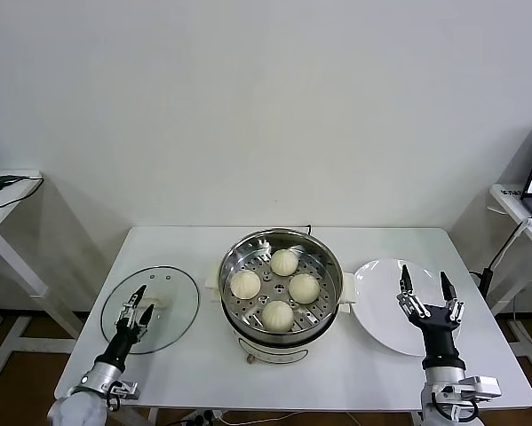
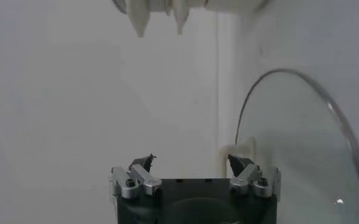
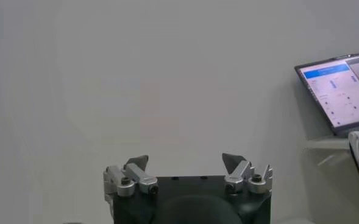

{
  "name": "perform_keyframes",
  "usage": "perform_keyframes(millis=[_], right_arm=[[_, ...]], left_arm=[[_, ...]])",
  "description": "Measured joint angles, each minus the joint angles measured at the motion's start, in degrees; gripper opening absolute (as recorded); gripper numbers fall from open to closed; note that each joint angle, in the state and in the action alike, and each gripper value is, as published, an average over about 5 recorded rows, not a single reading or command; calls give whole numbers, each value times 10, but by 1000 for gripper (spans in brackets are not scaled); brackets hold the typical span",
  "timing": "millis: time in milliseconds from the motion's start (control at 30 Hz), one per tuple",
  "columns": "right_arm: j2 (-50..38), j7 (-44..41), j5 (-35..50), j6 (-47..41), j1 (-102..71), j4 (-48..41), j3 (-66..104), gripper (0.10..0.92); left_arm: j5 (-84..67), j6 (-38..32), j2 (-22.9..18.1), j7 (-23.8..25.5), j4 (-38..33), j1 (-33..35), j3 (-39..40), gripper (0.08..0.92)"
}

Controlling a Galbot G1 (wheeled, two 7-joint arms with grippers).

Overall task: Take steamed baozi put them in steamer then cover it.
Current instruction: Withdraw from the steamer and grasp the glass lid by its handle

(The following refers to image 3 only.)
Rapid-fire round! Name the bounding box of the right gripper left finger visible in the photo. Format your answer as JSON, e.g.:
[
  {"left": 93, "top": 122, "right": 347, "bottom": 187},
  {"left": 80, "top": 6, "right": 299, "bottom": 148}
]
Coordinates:
[{"left": 102, "top": 155, "right": 159, "bottom": 203}]

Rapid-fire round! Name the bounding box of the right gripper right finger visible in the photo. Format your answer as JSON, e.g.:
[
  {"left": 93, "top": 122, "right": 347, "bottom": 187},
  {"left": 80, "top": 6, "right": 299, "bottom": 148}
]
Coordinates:
[{"left": 221, "top": 153, "right": 274, "bottom": 195}]

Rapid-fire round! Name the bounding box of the open dark laptop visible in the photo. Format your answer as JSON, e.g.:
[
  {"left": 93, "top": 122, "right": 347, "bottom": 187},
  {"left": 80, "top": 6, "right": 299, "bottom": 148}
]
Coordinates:
[{"left": 294, "top": 50, "right": 359, "bottom": 138}]

